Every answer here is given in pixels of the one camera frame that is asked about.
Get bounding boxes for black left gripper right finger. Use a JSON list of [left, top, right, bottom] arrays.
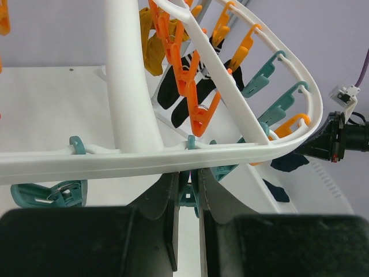
[[197, 169, 368, 276]]

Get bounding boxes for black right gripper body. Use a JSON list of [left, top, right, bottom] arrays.
[[293, 111, 345, 163]]

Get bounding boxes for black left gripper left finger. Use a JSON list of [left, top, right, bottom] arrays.
[[1, 173, 180, 276]]

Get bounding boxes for dark navy sock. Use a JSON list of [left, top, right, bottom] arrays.
[[263, 179, 290, 203], [270, 152, 309, 173]]

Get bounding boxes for teal front clothes peg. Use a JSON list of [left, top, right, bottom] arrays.
[[178, 134, 240, 219]]

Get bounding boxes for teal clothes peg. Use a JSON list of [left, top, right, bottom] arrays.
[[258, 81, 308, 126], [178, 134, 240, 219], [10, 135, 89, 208]]

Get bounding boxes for white round sock hanger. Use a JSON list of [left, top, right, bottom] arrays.
[[1, 1, 323, 185]]

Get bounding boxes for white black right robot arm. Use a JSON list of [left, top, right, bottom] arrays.
[[294, 111, 368, 163]]

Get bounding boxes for white plastic basket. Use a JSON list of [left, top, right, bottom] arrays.
[[255, 159, 354, 215]]

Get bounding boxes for teal right clothes peg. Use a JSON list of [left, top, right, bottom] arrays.
[[258, 81, 308, 126]]

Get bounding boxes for teal left clothes peg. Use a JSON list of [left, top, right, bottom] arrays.
[[10, 135, 89, 208]]

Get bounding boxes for white metal drying rack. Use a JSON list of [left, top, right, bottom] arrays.
[[95, 0, 260, 139]]

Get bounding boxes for orange inner peg row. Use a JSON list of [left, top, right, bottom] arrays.
[[148, 0, 223, 138]]

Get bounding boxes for black white patterned sock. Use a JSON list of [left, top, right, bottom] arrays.
[[157, 36, 246, 129]]

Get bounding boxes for mustard yellow sock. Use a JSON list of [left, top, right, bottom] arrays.
[[139, 1, 189, 76]]

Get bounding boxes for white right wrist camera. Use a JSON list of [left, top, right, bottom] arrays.
[[330, 85, 360, 122]]

